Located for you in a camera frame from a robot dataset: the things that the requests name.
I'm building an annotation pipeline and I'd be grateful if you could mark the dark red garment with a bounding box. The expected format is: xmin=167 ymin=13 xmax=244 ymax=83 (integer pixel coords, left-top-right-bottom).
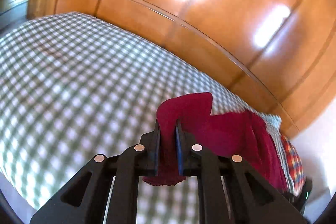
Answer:
xmin=143 ymin=93 xmax=288 ymax=191

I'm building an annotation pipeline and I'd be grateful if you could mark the multicolour plaid pillow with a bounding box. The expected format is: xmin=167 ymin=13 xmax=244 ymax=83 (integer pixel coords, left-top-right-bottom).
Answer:
xmin=281 ymin=135 xmax=306 ymax=196

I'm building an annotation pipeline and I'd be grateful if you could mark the green checked bedspread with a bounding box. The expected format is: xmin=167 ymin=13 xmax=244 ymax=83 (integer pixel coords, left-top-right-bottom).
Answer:
xmin=0 ymin=11 xmax=293 ymax=224

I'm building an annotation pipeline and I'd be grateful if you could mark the glossy wooden wardrobe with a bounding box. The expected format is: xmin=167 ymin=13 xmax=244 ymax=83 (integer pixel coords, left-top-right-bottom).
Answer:
xmin=27 ymin=0 xmax=335 ymax=138

